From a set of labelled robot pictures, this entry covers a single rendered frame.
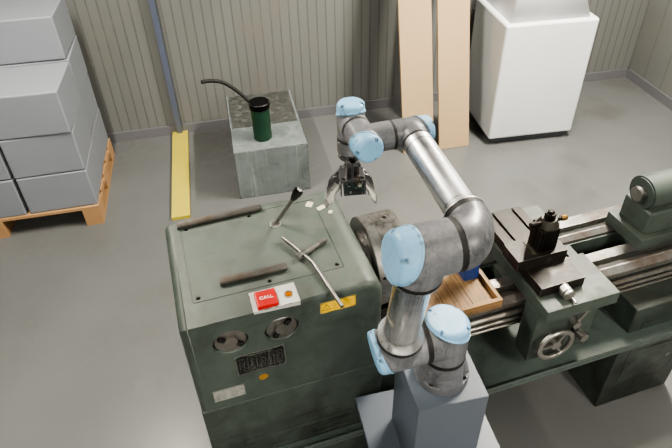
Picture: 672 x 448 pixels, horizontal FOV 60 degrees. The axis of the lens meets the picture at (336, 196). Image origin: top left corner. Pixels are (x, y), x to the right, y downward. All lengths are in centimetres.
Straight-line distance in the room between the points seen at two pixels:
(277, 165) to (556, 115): 216
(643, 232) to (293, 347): 149
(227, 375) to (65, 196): 248
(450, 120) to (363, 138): 315
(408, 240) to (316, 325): 70
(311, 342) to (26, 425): 180
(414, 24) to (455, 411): 311
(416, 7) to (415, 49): 29
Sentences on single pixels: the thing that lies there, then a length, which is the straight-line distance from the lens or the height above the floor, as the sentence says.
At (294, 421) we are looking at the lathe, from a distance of 213.
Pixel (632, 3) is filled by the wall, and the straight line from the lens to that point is 577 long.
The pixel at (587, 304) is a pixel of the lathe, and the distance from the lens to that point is 227.
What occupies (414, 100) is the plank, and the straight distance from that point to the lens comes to 440.
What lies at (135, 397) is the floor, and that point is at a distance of 316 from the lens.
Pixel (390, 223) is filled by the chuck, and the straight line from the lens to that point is 193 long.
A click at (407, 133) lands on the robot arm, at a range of 145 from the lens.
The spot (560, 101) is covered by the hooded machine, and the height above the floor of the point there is 33.
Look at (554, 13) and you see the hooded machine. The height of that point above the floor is 101.
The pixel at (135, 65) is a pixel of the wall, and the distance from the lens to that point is 470.
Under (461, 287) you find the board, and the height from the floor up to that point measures 88.
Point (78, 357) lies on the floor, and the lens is 342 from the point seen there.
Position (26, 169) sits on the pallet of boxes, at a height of 49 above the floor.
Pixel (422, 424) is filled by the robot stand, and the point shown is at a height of 103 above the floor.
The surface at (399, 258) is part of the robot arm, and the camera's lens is 114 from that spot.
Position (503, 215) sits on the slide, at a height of 97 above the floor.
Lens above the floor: 249
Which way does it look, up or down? 38 degrees down
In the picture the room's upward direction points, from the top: 2 degrees counter-clockwise
